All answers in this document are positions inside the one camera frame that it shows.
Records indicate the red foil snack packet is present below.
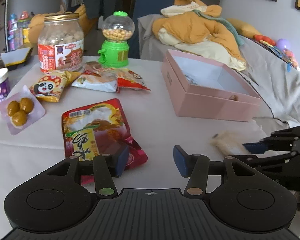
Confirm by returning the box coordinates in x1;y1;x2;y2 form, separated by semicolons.
61;98;148;170

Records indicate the clear bag of grain snack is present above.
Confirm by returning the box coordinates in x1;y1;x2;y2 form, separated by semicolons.
210;131;249;156

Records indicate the pink gift box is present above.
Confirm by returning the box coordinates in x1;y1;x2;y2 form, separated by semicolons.
161;49;262;122

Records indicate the grey sofa bed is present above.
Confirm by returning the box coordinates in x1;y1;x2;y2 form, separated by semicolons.
137;13;300;136

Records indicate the white red snack packet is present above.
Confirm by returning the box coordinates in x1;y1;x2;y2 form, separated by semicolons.
71;61;150;93

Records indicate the white tablecloth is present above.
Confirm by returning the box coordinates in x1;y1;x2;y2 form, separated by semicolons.
0;60;265;239

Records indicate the yellow panda snack packet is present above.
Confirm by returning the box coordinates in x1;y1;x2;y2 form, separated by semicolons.
29;70;81;102

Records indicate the chestnut vacuum pack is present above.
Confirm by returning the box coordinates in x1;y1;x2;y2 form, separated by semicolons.
0;86;46;135

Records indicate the green gumball dispenser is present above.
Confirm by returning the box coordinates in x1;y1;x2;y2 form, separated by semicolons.
98;11;135;68

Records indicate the peanut jar red label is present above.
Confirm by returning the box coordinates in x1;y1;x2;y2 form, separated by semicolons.
38;20;84;73

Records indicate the orange cream duvet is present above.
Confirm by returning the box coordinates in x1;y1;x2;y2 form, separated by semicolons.
152;0;246;71

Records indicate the orange bean bag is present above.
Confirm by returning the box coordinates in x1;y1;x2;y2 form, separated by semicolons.
29;4;98;37

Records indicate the yellow pillow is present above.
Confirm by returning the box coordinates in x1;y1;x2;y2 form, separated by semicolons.
226;18;261;39

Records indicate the dark blue cabinet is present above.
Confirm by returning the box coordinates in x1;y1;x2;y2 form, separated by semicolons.
128;0;177;59

